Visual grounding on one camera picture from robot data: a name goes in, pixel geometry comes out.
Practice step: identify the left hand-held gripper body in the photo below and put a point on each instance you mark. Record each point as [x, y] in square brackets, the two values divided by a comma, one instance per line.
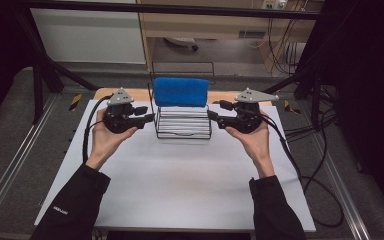
[118, 118]

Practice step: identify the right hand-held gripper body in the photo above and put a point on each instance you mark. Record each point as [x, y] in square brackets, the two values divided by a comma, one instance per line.
[246, 118]

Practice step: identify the blue towel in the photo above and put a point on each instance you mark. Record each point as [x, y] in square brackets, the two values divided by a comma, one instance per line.
[181, 91]

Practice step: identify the person's left hand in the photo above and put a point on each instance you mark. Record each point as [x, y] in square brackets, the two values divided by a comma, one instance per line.
[105, 143]

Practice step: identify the person's right hand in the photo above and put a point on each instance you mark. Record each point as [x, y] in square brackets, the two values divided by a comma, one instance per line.
[258, 146]

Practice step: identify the yellow black hazard tape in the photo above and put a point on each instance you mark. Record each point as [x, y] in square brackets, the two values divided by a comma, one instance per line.
[75, 102]
[290, 107]

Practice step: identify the white table mat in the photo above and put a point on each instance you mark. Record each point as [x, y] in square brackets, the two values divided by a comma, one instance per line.
[180, 173]

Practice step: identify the white object under desk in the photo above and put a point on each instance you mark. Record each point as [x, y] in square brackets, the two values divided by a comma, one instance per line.
[181, 42]

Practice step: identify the light wooden desk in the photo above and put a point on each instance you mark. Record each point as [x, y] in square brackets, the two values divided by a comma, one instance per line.
[213, 25]

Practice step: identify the white cabinet panel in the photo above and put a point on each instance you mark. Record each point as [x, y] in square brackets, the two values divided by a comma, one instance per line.
[86, 36]

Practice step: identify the white power strip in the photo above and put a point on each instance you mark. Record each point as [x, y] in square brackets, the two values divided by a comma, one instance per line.
[274, 4]

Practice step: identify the black metal frame stand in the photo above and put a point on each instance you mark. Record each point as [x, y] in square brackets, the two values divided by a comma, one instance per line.
[315, 93]
[40, 83]

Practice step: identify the black horizontal frame bar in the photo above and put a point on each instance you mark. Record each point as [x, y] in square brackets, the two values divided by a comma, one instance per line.
[180, 9]

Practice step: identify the aluminium floor rail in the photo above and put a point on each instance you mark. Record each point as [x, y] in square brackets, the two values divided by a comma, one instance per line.
[343, 190]
[16, 160]

